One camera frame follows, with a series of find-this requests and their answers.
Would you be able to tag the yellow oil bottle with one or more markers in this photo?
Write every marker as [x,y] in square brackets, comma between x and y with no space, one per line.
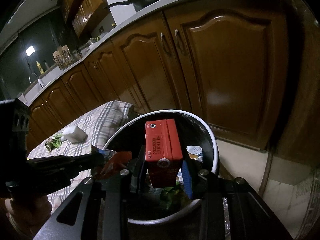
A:
[40,67]

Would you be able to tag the knife and utensil rack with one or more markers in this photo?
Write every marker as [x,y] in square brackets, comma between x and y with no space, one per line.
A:
[63,57]

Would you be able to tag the wooden kitchen cabinets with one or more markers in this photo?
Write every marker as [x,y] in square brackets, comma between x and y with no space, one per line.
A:
[249,68]
[84,15]

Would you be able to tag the plaid checked tablecloth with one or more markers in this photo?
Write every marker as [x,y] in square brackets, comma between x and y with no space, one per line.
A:
[99,124]

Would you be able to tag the red small carton box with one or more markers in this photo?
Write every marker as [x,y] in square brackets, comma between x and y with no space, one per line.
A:
[163,153]

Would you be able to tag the green foil snack bag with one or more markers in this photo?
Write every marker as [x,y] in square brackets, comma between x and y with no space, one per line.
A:
[170,197]

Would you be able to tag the white foam block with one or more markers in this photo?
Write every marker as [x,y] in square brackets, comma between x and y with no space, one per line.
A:
[74,134]

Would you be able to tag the chrome sink faucet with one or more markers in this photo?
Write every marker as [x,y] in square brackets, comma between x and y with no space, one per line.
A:
[33,77]

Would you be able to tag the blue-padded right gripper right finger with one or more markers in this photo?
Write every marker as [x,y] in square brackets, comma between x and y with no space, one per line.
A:
[187,180]

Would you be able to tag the wooden upper kitchen cabinets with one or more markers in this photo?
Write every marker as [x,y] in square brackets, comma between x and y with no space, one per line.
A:
[84,15]

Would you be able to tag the white round trash bin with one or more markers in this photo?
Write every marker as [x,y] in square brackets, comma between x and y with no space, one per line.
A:
[192,131]

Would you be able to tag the wooden lower kitchen cabinets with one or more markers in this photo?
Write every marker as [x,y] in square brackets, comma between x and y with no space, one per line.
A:
[249,68]

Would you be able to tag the cartoon print wrapper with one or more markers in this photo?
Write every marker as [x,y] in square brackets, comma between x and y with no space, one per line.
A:
[195,152]

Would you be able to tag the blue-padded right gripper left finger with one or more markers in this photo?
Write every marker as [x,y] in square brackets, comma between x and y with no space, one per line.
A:
[139,173]

